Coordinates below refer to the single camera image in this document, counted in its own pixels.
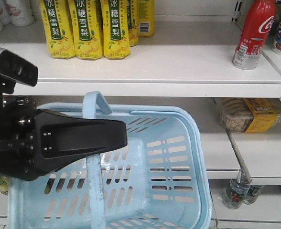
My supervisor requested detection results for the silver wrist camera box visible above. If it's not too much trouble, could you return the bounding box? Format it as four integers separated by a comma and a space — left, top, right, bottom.
0, 47, 38, 87

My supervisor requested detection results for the water bottle green label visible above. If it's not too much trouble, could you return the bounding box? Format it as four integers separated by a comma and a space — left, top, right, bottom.
223, 174, 250, 209

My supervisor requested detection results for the light blue plastic basket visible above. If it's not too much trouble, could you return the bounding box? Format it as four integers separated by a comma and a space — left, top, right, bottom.
7, 92, 212, 229

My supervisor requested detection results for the yellow pear drink bottle left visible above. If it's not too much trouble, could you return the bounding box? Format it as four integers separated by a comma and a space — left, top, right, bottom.
39, 0, 76, 59

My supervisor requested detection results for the yellow pear drink bottle middle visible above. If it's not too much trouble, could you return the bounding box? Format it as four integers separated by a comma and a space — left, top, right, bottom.
68, 0, 103, 60

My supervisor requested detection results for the red coke aluminium bottle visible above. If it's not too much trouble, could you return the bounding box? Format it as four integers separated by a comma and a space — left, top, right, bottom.
232, 0, 277, 70

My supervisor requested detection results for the yellow pear drink bottle right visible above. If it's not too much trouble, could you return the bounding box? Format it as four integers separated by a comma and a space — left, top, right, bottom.
100, 0, 131, 60

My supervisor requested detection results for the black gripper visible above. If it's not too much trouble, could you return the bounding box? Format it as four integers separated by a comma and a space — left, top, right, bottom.
0, 96, 128, 181

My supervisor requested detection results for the white metal shelving unit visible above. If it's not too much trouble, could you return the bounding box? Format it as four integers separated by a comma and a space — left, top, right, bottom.
0, 0, 281, 229

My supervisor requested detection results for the clear cookie box yellow label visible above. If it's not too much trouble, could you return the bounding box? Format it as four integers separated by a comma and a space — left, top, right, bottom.
213, 97, 281, 133

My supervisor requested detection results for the yellow pear drink bottle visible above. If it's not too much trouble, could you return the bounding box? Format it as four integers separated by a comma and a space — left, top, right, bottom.
39, 0, 76, 59
100, 0, 131, 60
68, 0, 103, 60

